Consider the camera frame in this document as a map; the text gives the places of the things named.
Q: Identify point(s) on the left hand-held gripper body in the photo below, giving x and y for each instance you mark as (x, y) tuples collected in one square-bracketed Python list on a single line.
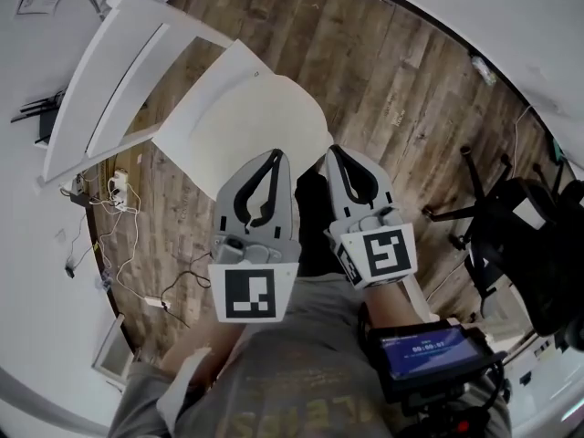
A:
[(250, 292)]

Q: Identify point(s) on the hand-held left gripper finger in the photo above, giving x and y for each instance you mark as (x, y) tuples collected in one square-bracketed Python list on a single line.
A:
[(226, 208), (284, 208)]

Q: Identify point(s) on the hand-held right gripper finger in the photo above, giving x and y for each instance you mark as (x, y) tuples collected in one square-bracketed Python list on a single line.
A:
[(382, 181), (336, 190)]

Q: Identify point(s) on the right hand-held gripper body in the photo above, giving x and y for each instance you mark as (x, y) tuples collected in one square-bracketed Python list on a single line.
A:
[(385, 253)]

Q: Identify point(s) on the cream seat cushion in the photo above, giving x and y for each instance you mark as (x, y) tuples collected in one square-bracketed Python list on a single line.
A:
[(260, 117)]

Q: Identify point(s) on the person's left forearm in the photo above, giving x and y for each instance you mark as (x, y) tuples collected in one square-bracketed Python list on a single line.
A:
[(205, 340)]

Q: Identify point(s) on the person's right forearm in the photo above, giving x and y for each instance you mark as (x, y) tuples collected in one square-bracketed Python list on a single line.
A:
[(385, 304)]

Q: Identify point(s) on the black office chair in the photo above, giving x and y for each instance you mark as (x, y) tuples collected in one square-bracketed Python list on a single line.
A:
[(524, 235)]

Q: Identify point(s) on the white wooden chair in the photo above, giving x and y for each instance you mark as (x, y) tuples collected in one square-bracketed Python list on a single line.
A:
[(137, 21)]

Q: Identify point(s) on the person's black trousers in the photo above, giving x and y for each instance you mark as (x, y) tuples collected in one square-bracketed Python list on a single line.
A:
[(315, 226)]

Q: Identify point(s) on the person's grey shirt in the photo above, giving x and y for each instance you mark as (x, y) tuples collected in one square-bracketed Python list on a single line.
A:
[(310, 358)]

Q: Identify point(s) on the white power adapter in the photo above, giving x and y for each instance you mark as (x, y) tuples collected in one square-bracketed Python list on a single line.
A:
[(155, 302)]

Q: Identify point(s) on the black wrist-mounted screen device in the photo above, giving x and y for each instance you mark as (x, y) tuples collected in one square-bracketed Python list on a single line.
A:
[(424, 349)]

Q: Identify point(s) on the white power strip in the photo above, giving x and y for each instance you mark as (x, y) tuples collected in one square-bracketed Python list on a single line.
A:
[(120, 190)]

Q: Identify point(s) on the clear plastic bag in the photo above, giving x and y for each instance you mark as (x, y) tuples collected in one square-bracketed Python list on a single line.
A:
[(483, 69)]

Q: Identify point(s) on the black router with antennas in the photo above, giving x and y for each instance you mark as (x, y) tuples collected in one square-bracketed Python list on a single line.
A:
[(45, 123)]

